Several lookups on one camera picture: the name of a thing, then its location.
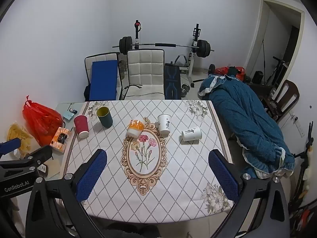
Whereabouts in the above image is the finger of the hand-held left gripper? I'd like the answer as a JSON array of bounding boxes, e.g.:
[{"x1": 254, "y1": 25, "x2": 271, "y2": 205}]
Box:
[
  {"x1": 0, "y1": 145, "x2": 53, "y2": 170},
  {"x1": 0, "y1": 138, "x2": 22, "y2": 157}
]

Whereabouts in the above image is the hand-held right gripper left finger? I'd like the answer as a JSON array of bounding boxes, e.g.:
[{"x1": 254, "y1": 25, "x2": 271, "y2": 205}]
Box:
[{"x1": 25, "y1": 149, "x2": 108, "y2": 238}]

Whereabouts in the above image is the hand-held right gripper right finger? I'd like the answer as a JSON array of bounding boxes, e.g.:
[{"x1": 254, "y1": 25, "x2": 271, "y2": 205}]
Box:
[{"x1": 208, "y1": 149, "x2": 291, "y2": 238}]

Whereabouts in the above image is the red paper cup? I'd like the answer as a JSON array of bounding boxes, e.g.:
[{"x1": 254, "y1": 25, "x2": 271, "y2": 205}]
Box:
[{"x1": 74, "y1": 115, "x2": 90, "y2": 139}]

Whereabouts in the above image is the white printed paper cup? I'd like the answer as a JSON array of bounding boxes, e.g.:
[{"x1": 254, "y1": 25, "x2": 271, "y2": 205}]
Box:
[
  {"x1": 158, "y1": 114, "x2": 172, "y2": 135},
  {"x1": 181, "y1": 126, "x2": 202, "y2": 142}
]

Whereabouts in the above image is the dark green cup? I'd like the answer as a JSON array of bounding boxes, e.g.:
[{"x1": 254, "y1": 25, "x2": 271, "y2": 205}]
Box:
[{"x1": 96, "y1": 106, "x2": 114, "y2": 129}]

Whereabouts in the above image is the orange and white cup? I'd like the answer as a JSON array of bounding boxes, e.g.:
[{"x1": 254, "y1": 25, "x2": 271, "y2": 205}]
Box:
[{"x1": 127, "y1": 119, "x2": 145, "y2": 138}]

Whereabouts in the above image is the yellow plastic bag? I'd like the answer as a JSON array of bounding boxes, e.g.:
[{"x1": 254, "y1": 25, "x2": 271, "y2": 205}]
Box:
[{"x1": 7, "y1": 122, "x2": 34, "y2": 158}]

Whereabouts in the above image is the orange tissue box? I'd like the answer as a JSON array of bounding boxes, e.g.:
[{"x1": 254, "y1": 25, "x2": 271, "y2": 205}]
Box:
[{"x1": 50, "y1": 127, "x2": 72, "y2": 152}]

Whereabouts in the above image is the red plastic bag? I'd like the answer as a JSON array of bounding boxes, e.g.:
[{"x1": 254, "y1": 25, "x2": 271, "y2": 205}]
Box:
[{"x1": 22, "y1": 95, "x2": 63, "y2": 147}]

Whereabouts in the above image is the floral diamond pattern tablecloth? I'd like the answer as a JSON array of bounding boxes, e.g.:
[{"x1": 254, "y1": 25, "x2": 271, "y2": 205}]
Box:
[{"x1": 61, "y1": 100, "x2": 235, "y2": 225}]

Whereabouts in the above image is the teal quilted blanket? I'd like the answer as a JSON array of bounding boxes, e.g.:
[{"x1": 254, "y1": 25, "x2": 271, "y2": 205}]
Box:
[{"x1": 198, "y1": 74, "x2": 296, "y2": 179}]

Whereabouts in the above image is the blue foam mat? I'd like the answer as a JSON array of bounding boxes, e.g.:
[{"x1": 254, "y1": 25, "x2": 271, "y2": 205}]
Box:
[{"x1": 89, "y1": 60, "x2": 118, "y2": 102}]

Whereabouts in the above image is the white quilted chair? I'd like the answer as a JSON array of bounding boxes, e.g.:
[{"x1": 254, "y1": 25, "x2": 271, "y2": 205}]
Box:
[
  {"x1": 123, "y1": 49, "x2": 166, "y2": 101},
  {"x1": 84, "y1": 52, "x2": 123, "y2": 101}
]

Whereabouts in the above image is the dark wooden chair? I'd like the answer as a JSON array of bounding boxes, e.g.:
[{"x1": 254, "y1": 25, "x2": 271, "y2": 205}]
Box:
[{"x1": 262, "y1": 79, "x2": 300, "y2": 124}]

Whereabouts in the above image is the black weight bench pad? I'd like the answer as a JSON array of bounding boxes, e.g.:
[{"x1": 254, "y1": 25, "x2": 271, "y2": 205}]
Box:
[{"x1": 163, "y1": 63, "x2": 183, "y2": 101}]

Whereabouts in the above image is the white barbell rack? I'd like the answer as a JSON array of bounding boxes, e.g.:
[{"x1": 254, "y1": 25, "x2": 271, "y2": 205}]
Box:
[{"x1": 133, "y1": 20, "x2": 201, "y2": 90}]

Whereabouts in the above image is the black kick scooter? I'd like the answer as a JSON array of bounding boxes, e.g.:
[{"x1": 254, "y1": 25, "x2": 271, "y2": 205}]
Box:
[{"x1": 263, "y1": 56, "x2": 289, "y2": 85}]

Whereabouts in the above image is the barbell with black plates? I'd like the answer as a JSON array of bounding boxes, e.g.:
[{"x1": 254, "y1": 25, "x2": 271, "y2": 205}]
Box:
[{"x1": 112, "y1": 36, "x2": 216, "y2": 59}]

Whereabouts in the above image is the white wall socket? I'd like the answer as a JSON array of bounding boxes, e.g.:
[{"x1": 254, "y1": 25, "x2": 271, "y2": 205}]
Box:
[{"x1": 289, "y1": 112, "x2": 304, "y2": 137}]

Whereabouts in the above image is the black cable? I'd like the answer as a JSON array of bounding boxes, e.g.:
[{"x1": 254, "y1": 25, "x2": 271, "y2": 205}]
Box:
[{"x1": 123, "y1": 84, "x2": 164, "y2": 98}]

